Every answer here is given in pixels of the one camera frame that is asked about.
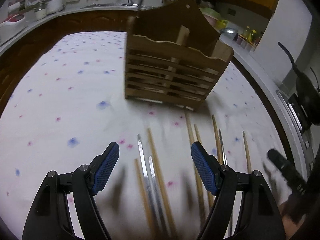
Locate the white yellow plastic jug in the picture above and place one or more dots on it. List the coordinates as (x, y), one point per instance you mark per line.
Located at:
(221, 24)

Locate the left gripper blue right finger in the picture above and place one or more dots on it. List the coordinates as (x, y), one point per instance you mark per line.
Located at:
(259, 216)

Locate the short wooden chopstick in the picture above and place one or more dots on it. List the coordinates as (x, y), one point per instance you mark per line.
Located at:
(209, 195)

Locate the metal chopstick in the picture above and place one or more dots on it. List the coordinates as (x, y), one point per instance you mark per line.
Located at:
(157, 197)
(224, 161)
(148, 190)

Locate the white floral tablecloth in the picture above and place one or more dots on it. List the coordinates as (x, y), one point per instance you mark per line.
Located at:
(71, 105)

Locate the white red rice cooker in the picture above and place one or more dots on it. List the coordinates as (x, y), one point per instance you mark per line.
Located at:
(11, 27)

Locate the white ceramic jar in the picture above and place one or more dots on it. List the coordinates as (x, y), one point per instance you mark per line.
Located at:
(40, 10)

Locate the wooden slatted utensil holder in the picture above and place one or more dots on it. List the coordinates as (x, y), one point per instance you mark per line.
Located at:
(173, 55)

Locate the long wooden chopstick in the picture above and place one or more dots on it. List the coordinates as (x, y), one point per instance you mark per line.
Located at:
(160, 181)

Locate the stacked green pink bowls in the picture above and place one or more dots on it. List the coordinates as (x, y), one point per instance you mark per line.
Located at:
(211, 15)

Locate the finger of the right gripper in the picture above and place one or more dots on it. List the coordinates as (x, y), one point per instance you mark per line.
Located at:
(294, 180)

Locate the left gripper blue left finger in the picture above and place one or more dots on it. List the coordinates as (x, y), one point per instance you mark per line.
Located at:
(49, 216)

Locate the black wok with handle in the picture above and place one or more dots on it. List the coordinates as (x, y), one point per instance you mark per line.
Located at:
(305, 102)

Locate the gas stove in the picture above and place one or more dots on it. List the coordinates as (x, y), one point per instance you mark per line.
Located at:
(300, 142)

